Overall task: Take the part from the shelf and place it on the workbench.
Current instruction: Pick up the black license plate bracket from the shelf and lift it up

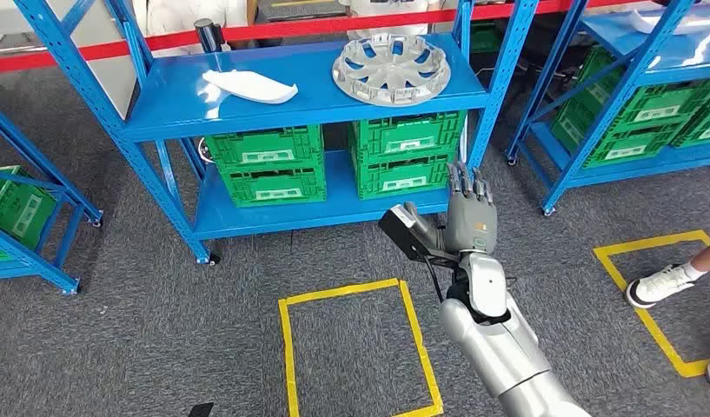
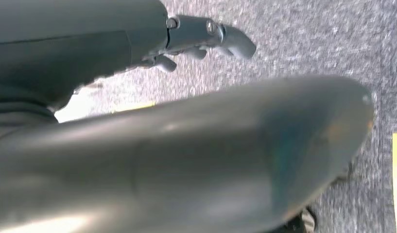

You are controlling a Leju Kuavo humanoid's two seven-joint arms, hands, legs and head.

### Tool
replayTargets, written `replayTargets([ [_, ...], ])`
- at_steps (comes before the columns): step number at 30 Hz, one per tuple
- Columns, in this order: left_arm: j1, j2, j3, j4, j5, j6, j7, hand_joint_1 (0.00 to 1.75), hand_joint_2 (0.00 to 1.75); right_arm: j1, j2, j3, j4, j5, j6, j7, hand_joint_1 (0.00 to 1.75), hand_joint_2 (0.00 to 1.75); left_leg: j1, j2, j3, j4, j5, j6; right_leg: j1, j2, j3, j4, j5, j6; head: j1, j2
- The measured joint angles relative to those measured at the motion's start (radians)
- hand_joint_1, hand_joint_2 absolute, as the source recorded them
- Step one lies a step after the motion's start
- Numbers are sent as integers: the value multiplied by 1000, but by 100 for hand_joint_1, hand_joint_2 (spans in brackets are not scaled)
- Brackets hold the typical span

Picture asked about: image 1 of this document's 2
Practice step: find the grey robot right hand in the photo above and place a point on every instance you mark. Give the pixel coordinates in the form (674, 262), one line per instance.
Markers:
(472, 221)

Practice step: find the silver wheel cover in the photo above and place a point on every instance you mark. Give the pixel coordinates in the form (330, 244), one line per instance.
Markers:
(392, 69)

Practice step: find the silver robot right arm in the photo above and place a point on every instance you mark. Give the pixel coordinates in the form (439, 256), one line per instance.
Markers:
(504, 357)

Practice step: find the white plastic shell part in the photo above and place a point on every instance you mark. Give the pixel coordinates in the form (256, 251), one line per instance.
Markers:
(251, 86)

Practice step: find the blue metal shelf rack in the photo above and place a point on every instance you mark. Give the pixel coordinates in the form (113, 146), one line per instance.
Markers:
(176, 98)
(72, 194)
(683, 52)

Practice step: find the green plastic crate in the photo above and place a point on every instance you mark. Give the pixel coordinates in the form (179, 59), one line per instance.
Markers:
(15, 213)
(654, 138)
(706, 124)
(389, 135)
(486, 37)
(262, 144)
(377, 178)
(239, 187)
(677, 95)

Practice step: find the yellow floor tape rectangle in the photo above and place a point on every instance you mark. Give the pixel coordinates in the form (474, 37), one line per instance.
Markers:
(343, 292)
(648, 242)

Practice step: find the person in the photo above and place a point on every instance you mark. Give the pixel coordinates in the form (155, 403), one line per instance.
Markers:
(182, 17)
(389, 7)
(660, 285)

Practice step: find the red barrier tape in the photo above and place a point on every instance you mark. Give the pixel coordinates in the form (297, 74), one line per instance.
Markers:
(308, 27)

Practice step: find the white desk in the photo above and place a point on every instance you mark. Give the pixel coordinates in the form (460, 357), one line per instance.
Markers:
(110, 69)

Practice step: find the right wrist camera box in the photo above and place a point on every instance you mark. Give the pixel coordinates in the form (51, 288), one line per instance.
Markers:
(396, 233)

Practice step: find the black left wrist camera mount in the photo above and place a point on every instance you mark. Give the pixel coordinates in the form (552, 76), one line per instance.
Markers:
(200, 411)

